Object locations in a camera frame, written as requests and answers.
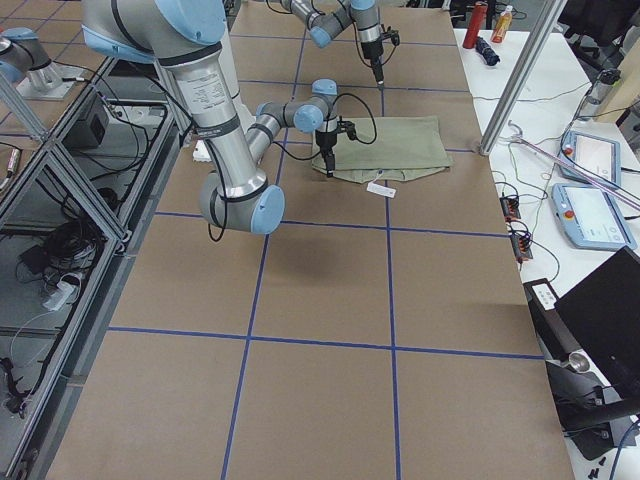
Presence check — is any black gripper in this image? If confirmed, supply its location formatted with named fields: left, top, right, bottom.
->
left=360, top=38, right=384, bottom=84
left=315, top=128, right=339, bottom=178

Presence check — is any olive green long-sleeve shirt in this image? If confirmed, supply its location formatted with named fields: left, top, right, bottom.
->
left=334, top=116, right=453, bottom=184

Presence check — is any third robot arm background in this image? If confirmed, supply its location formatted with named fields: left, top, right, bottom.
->
left=1, top=27, right=73, bottom=100

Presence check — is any robot arm grey silver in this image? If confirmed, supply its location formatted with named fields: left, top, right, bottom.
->
left=82, top=0, right=337, bottom=234
left=280, top=0, right=384, bottom=90

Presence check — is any white clothing tag card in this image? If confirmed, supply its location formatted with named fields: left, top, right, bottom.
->
left=366, top=182, right=397, bottom=199

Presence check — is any dark folded umbrella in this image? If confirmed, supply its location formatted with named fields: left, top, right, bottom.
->
left=475, top=36, right=500, bottom=67

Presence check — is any red bottle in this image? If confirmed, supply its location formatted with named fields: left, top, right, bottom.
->
left=462, top=1, right=488, bottom=49

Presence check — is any orange drink bottle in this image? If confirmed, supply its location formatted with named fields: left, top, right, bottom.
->
left=491, top=5, right=513, bottom=44

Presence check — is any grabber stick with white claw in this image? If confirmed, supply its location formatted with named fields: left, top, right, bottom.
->
left=508, top=120, right=639, bottom=210

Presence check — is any orange black terminal block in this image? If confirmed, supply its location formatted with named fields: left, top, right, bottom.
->
left=499, top=196, right=521, bottom=221

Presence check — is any clear water bottle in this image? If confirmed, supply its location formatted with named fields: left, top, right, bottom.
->
left=579, top=68, right=621, bottom=118

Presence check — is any upper blue teach pendant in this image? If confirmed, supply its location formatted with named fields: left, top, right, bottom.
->
left=559, top=130, right=621, bottom=187

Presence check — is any blue teach pendant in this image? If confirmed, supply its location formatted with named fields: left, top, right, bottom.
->
left=559, top=130, right=621, bottom=187
left=551, top=183, right=637, bottom=251

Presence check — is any lower blue teach pendant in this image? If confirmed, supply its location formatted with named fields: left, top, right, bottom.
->
left=551, top=183, right=637, bottom=251

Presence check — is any black box with white label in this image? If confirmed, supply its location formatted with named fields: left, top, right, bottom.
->
left=523, top=279, right=581, bottom=362

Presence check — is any black laptop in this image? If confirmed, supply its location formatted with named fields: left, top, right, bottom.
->
left=555, top=247, right=640, bottom=398

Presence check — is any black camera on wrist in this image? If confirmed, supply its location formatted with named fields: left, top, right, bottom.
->
left=382, top=27, right=401, bottom=47
left=337, top=119, right=358, bottom=141

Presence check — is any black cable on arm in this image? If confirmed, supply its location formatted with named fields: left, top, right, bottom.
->
left=207, top=92, right=379, bottom=244

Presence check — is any aluminium frame post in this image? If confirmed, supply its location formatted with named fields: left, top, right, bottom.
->
left=479, top=0, right=567, bottom=156

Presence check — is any black monitor stand bracket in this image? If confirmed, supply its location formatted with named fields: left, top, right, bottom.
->
left=546, top=362, right=639, bottom=460

